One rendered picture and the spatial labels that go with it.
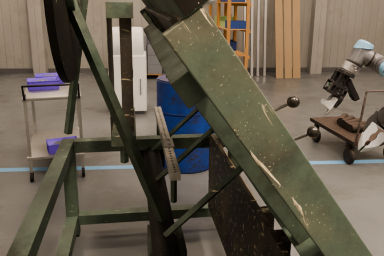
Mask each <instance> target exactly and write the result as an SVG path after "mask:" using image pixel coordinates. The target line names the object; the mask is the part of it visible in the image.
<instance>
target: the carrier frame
mask: <svg viewBox="0 0 384 256"><path fill-rule="evenodd" d="M202 135H203V134H177V135H172V136H171V137H170V138H172V139H173V143H174V148H173V149H188V148H189V147H190V146H191V145H192V144H193V143H194V142H195V141H196V140H197V139H198V138H200V137H201V136H202ZM160 140H161V138H160V135H146V136H136V141H137V145H138V147H139V150H140V152H141V154H142V157H143V160H144V162H145V164H146V167H147V169H148V171H149V173H150V176H151V178H152V180H153V183H154V186H155V188H156V190H157V193H158V195H159V197H160V199H161V202H162V204H163V207H164V209H165V212H166V214H167V216H168V219H167V220H166V221H164V222H160V221H157V220H156V218H155V216H154V213H153V211H152V209H151V207H150V204H149V202H148V200H147V204H148V207H131V208H121V209H102V210H83V211H80V210H79V201H78V184H77V167H76V157H75V154H76V153H93V152H108V151H120V147H112V146H111V137H96V138H66V139H62V141H61V143H60V145H59V147H58V149H57V151H56V153H55V155H54V158H53V160H52V162H51V164H50V166H49V168H48V170H47V172H46V174H45V176H44V178H43V180H42V182H41V184H40V186H39V189H38V191H37V193H36V195H35V197H34V199H33V201H32V203H31V205H30V207H29V209H28V211H27V213H26V215H25V218H24V220H23V222H22V224H21V226H20V228H19V230H18V232H17V234H16V236H15V238H14V240H13V242H12V244H11V246H10V248H9V251H8V253H7V255H6V256H37V253H38V250H39V247H40V245H41V242H42V239H43V236H44V234H45V231H46V228H47V225H48V222H49V220H50V217H51V214H52V212H53V208H54V206H55V203H56V201H57V198H58V195H59V192H60V189H61V187H62V184H64V192H65V207H66V219H65V223H64V226H63V229H62V233H61V237H60V240H59V244H58V247H57V250H56V254H55V256H72V252H73V247H74V243H75V238H76V237H79V235H80V232H81V228H80V225H91V224H101V223H118V222H136V221H149V222H150V224H149V225H147V250H148V256H187V248H186V244H185V239H184V236H183V231H182V226H181V227H180V228H179V229H178V230H177V231H175V232H174V233H173V234H172V235H171V236H168V237H165V236H164V235H163V233H164V232H165V231H166V230H167V229H168V228H169V227H170V226H172V225H173V224H174V219H180V217H182V216H183V215H184V214H185V213H186V212H188V211H189V210H190V209H191V208H192V207H193V206H194V205H195V204H188V205H170V200H169V194H168V190H167V185H166V180H165V177H163V178H162V179H161V180H159V181H156V180H155V177H157V176H158V175H159V174H160V173H161V172H162V171H163V167H165V155H164V152H163V147H162V145H161V146H160V147H159V148H158V149H157V150H156V151H151V148H152V147H153V146H154V145H155V144H157V143H158V142H159V141H160ZM221 146H222V147H221ZM207 147H209V191H208V193H209V192H210V191H211V190H212V189H213V188H215V187H216V185H217V184H219V183H220V182H221V181H222V180H223V179H224V178H226V177H227V176H228V175H229V174H230V173H231V172H232V171H233V170H234V169H235V168H237V167H238V166H239V164H238V163H237V162H236V160H235V159H234V158H233V156H232V155H231V154H230V152H229V151H228V156H227V155H226V153H225V151H224V150H223V147H225V146H224V144H223V143H222V142H221V140H220V139H219V138H218V136H217V135H216V133H212V134H211V135H210V136H209V137H208V138H207V139H206V140H204V141H203V142H202V143H201V144H200V145H199V146H198V147H197V148H207ZM230 160H231V161H230ZM240 175H241V174H240ZM240 175H238V176H237V177H236V178H235V179H234V180H232V181H231V182H230V183H229V184H228V185H227V186H226V187H225V188H224V189H222V190H221V191H220V192H219V193H218V194H217V195H216V196H215V197H214V198H212V199H211V200H210V201H209V202H208V203H207V204H205V205H204V207H202V208H201V209H200V210H199V211H198V212H196V213H195V214H194V215H193V216H192V217H191V218H199V217H212V219H213V221H214V224H215V226H216V229H217V232H218V235H219V237H220V239H221V242H222V245H223V248H224V250H225V253H226V255H227V256H291V255H290V252H291V241H290V240H289V239H288V237H287V235H286V234H285V232H284V231H283V230H282V229H279V230H274V216H273V215H272V213H271V211H270V210H269V208H268V207H267V206H260V207H259V205H258V204H257V202H256V200H255V199H254V197H253V196H252V194H251V192H250V191H249V189H248V188H247V186H246V185H245V183H244V181H243V180H242V178H241V177H240Z"/></svg>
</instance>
